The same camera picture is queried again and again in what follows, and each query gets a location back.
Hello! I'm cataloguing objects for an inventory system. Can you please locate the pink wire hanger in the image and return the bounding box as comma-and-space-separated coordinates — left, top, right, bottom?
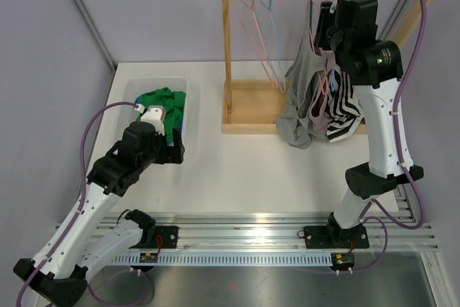
231, 0, 280, 88
304, 0, 337, 96

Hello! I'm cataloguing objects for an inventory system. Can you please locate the pink tank top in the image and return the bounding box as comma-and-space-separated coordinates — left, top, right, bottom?
308, 48, 336, 134

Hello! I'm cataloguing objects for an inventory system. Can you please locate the blue tank top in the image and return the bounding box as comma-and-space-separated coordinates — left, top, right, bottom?
178, 119, 185, 132

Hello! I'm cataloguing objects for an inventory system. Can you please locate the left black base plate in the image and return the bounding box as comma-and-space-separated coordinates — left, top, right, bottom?
152, 226, 179, 249

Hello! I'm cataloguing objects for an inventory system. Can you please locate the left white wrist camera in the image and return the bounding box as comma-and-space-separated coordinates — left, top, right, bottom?
134, 104, 166, 135

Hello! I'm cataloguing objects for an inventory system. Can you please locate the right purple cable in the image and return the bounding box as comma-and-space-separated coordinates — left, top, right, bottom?
341, 0, 428, 275

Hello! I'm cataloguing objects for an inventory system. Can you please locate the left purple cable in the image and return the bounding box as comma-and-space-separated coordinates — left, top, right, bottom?
16, 101, 141, 307

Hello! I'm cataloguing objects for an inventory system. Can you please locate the white slotted cable duct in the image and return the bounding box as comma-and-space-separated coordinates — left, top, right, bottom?
109, 252, 332, 267

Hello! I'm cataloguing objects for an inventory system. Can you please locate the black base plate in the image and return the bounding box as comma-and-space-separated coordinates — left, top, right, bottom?
302, 224, 369, 249
152, 226, 179, 249

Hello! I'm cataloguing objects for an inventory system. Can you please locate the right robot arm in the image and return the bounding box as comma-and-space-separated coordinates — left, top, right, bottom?
315, 0, 424, 247

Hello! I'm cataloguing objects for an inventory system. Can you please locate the green tank top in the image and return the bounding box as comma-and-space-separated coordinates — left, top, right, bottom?
135, 87, 186, 142

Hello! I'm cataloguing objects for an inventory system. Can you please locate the wooden clothes rack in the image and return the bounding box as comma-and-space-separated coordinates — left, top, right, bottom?
221, 0, 433, 134

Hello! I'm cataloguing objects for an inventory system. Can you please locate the purple cable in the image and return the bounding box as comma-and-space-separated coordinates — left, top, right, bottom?
341, 0, 428, 275
16, 101, 141, 307

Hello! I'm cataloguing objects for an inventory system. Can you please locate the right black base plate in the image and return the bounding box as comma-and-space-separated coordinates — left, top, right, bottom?
302, 224, 369, 249

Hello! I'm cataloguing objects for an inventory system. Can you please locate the aluminium mounting rail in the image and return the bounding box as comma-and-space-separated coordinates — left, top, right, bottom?
55, 211, 440, 254

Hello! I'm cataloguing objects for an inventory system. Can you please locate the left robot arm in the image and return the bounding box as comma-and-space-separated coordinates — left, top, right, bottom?
13, 122, 185, 306

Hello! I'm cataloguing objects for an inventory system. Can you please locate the clear plastic basket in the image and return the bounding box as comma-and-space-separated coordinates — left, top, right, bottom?
115, 76, 189, 138

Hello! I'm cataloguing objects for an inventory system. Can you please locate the black white striped tank top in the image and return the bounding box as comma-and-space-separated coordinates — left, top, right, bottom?
326, 68, 363, 142

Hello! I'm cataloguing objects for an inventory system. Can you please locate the grey tank top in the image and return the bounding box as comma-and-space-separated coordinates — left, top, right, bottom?
275, 0, 326, 150

